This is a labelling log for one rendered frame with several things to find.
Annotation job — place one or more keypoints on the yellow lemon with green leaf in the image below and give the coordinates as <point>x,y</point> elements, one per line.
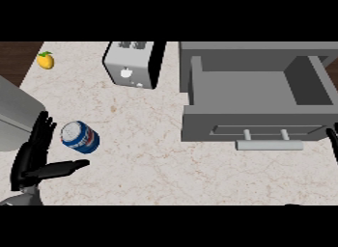
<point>45,60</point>

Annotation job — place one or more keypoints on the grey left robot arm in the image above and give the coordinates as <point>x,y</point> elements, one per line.
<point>22,197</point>

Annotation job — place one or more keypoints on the blue soda can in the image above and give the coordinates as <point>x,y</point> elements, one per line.
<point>79,137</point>

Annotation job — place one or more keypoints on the grey cabinet body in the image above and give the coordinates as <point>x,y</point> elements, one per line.
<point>261,51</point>

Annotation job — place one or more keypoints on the grey open drawer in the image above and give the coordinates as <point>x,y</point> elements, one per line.
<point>261,87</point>

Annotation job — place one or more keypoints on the silver toaster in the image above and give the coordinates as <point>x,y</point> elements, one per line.
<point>132,64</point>

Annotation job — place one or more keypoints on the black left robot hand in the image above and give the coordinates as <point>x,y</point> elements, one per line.
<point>29,157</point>

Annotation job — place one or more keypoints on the large grey appliance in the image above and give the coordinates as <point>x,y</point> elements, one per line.
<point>7,112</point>

